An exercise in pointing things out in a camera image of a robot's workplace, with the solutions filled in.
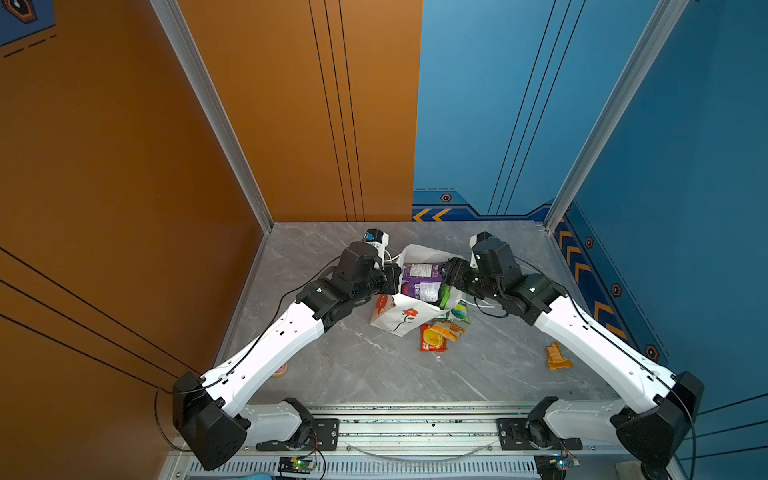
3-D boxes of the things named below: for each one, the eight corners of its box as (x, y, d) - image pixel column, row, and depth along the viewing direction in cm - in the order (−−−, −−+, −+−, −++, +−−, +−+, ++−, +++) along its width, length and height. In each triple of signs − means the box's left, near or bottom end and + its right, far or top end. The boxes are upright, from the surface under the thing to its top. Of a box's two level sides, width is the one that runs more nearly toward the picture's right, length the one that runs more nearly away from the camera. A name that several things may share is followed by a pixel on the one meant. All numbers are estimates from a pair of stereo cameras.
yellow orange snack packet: (429, 329, 93) (430, 324, 91) (435, 319, 95) (436, 314, 93) (459, 344, 90) (461, 340, 87) (464, 333, 92) (466, 329, 89)
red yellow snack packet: (419, 352, 88) (420, 349, 86) (418, 328, 93) (419, 324, 91) (456, 352, 88) (457, 349, 86) (453, 328, 93) (454, 324, 91)
